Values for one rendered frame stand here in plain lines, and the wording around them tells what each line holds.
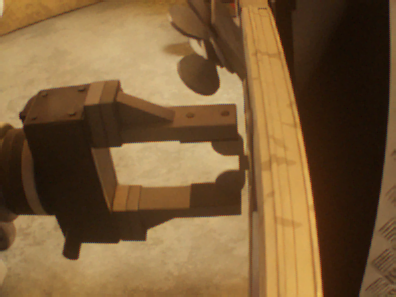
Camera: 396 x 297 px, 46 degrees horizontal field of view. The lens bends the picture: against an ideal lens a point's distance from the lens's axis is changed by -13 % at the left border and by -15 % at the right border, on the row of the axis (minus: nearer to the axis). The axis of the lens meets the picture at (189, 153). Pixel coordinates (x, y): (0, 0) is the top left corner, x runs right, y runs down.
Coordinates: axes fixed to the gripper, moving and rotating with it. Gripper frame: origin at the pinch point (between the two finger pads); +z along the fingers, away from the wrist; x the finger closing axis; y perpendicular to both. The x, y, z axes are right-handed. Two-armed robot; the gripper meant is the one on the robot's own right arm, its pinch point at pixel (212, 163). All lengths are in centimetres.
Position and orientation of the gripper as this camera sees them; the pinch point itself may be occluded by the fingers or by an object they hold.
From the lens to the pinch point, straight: 39.6
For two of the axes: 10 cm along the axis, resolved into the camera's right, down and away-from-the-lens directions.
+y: -0.5, 6.5, -7.6
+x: -1.0, -7.6, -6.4
